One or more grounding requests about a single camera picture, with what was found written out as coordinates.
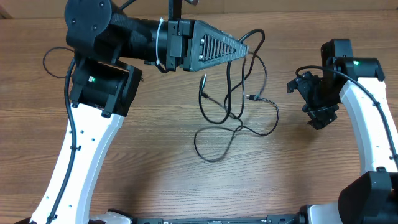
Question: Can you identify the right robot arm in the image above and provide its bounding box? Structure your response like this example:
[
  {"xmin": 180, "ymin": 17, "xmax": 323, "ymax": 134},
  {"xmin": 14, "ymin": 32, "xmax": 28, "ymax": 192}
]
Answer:
[{"xmin": 287, "ymin": 39, "xmax": 397, "ymax": 223}]

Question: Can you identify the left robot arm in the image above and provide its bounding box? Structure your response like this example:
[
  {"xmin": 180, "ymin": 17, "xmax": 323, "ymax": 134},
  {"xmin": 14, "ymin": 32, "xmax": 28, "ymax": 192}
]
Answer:
[{"xmin": 26, "ymin": 0, "xmax": 248, "ymax": 223}]

